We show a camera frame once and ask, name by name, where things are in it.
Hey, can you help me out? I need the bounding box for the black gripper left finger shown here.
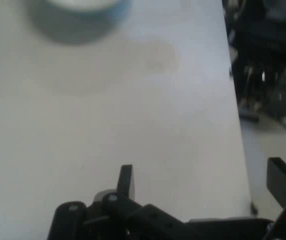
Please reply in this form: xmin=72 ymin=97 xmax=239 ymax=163
xmin=47 ymin=164 xmax=191 ymax=240

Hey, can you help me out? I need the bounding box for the dark equipment clutter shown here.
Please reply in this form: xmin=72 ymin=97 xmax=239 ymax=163
xmin=221 ymin=0 xmax=286 ymax=123

